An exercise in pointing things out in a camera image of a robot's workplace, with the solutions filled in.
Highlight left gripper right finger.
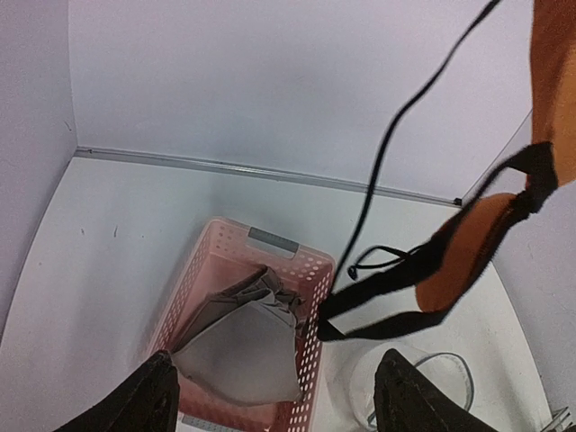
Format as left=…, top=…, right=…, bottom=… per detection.
left=373, top=348, right=493, bottom=431

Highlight pink perforated plastic basket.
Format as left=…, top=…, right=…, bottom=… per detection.
left=144, top=218, right=335, bottom=431

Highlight white mesh laundry bag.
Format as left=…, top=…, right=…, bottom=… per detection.
left=327, top=342, right=474, bottom=431

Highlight orange bra black straps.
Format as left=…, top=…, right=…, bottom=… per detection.
left=317, top=0, right=576, bottom=342

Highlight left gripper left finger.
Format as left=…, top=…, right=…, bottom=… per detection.
left=58, top=350, right=179, bottom=432

